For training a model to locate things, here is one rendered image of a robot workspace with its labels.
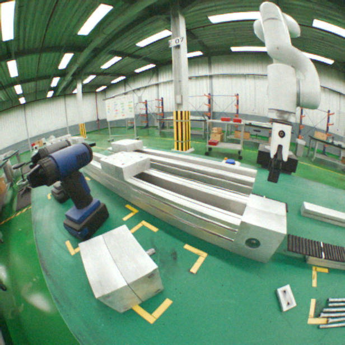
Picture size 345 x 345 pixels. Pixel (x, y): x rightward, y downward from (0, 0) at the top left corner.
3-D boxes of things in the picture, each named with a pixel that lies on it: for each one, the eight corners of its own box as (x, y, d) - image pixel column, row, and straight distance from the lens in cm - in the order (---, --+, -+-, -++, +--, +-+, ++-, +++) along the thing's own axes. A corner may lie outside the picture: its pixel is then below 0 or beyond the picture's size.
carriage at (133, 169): (151, 175, 49) (149, 156, 47) (126, 188, 43) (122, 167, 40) (125, 166, 61) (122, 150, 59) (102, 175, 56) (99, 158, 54)
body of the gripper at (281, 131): (297, 121, 40) (289, 164, 41) (290, 121, 50) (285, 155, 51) (269, 116, 39) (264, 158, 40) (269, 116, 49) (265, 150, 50)
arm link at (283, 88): (298, 115, 48) (270, 110, 49) (297, 73, 51) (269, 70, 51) (299, 113, 40) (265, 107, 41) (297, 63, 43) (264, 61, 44)
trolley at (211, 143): (241, 154, 402) (244, 117, 388) (242, 160, 349) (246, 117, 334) (205, 149, 408) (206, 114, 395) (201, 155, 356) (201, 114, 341)
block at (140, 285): (175, 281, 28) (173, 257, 20) (120, 313, 28) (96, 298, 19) (145, 249, 33) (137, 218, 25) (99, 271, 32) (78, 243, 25)
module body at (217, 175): (252, 191, 55) (256, 169, 52) (247, 205, 47) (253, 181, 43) (121, 156, 98) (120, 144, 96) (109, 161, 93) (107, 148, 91)
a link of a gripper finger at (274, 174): (283, 163, 39) (277, 187, 41) (282, 160, 42) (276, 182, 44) (272, 161, 38) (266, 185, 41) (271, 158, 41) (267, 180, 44)
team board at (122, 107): (106, 142, 663) (102, 99, 661) (113, 140, 700) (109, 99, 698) (134, 141, 571) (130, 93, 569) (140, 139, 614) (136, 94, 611)
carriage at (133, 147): (143, 152, 79) (142, 140, 77) (127, 158, 72) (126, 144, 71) (127, 149, 91) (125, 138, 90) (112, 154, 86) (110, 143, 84)
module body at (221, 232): (241, 223, 40) (249, 197, 35) (228, 251, 33) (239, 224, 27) (97, 165, 90) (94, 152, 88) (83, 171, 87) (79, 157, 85)
